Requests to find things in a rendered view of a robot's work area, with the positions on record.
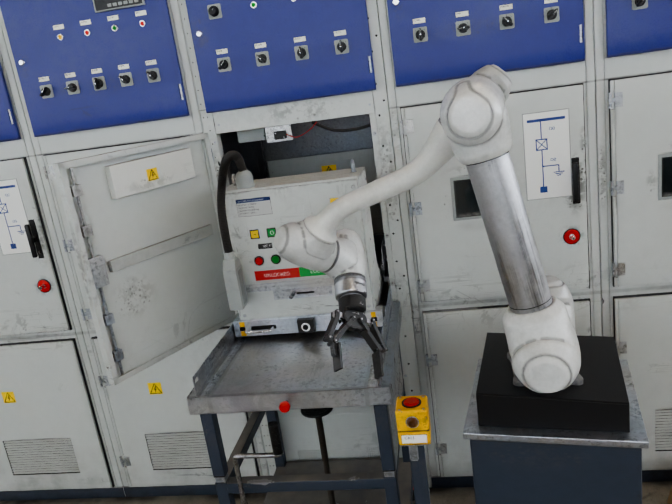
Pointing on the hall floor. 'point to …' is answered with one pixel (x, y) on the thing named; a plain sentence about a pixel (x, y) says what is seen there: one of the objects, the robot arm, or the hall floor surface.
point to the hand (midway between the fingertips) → (358, 369)
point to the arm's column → (555, 473)
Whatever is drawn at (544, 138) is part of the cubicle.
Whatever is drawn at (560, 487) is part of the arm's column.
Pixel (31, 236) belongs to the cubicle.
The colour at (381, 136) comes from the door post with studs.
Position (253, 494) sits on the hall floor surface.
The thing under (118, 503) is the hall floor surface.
